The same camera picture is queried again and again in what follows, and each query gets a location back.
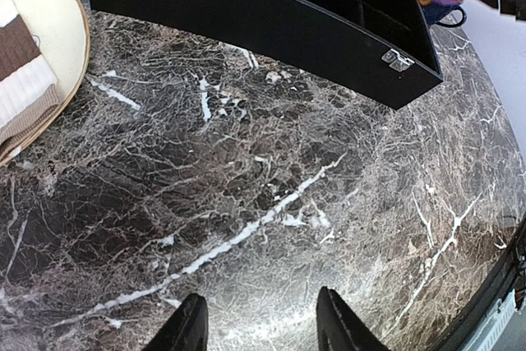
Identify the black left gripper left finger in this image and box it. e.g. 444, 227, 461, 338
142, 293, 209, 351

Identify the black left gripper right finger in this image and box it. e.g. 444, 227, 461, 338
316, 286, 389, 351

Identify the dark blue mug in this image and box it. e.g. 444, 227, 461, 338
422, 2, 468, 29

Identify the black display case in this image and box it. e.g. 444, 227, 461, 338
90, 0, 443, 109

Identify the beige brown striped sock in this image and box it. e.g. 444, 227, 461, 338
1, 0, 60, 151

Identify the beige cloth hat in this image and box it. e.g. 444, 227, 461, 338
1, 0, 90, 163

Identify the white slotted cable duct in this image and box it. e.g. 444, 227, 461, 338
461, 289, 517, 351

